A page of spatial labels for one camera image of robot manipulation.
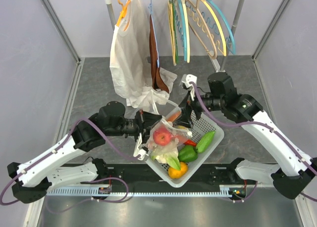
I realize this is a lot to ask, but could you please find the orange tangerine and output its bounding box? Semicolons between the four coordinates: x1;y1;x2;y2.
168;162;188;179

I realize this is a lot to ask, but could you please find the blue wire hanger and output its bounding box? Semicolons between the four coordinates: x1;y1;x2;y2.
149;0;160;67

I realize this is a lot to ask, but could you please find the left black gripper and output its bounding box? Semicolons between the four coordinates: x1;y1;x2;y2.
106;110;162;146

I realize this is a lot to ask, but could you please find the white slotted cable duct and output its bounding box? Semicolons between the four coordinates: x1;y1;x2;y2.
47;185;232;198

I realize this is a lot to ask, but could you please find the orange hanger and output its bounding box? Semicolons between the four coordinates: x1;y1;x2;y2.
116;0;131;27

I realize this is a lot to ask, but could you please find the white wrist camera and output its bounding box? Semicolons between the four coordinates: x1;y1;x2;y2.
181;74;198;101
133;133;149;161

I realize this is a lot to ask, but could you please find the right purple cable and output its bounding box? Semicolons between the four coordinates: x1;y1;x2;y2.
189;81;317;203

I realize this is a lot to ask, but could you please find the green hanger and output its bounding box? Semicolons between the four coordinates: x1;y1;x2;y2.
171;0;178;64

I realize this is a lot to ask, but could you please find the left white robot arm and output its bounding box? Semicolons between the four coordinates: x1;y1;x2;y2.
7;101;162;204

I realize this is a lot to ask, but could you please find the orange pumpkin slice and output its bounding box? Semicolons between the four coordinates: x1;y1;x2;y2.
166;111;181;123

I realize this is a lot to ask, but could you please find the white cauliflower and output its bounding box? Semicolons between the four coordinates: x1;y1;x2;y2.
151;148;181;171

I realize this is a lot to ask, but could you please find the white t-shirt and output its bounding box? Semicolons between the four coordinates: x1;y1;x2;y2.
109;0;170;108

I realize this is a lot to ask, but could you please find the purple cable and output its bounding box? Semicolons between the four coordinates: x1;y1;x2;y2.
0;118;144;214
189;81;317;203

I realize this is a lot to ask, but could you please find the brown cloth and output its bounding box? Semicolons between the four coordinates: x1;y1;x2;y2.
149;15;169;93

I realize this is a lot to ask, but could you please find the yellow plastic hanger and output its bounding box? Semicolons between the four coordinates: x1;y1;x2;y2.
188;0;230;59

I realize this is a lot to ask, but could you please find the orange carrot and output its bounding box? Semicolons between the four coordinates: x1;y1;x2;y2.
177;136;197;147

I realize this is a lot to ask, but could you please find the yellow lemon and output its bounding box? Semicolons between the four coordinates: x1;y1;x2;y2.
174;125;190;131

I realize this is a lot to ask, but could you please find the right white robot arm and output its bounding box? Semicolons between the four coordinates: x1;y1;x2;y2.
175;72;317;199

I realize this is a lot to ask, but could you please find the cream hanger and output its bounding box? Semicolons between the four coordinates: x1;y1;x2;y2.
168;2;177;66

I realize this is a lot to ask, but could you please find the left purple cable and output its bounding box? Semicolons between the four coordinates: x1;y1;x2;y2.
0;118;144;214

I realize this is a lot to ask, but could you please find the teal plastic hanger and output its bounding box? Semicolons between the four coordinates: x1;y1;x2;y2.
201;0;236;56

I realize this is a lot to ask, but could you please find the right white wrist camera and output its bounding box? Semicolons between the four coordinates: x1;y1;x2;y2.
181;74;198;101

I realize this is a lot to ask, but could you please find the green bell pepper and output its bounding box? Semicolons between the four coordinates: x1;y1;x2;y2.
178;145;198;163

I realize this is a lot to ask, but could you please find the light blue hanger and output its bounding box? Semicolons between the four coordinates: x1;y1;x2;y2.
176;0;187;61

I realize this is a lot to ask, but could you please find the clear dotted zip top bag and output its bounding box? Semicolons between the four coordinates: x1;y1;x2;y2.
133;91;192;164

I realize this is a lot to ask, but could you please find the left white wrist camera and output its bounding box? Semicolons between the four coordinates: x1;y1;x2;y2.
133;133;149;161

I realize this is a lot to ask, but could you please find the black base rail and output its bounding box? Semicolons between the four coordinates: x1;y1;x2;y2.
54;160;280;193

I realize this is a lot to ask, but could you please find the light green cucumber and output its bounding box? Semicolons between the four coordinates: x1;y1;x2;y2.
196;131;215;153

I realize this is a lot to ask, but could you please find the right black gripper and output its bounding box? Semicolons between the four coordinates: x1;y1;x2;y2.
173;87;225;129

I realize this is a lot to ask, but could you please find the white plastic basket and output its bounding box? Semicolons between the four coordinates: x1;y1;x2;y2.
146;110;225;189

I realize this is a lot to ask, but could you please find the red apple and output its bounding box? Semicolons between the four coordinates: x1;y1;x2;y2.
153;128;172;146

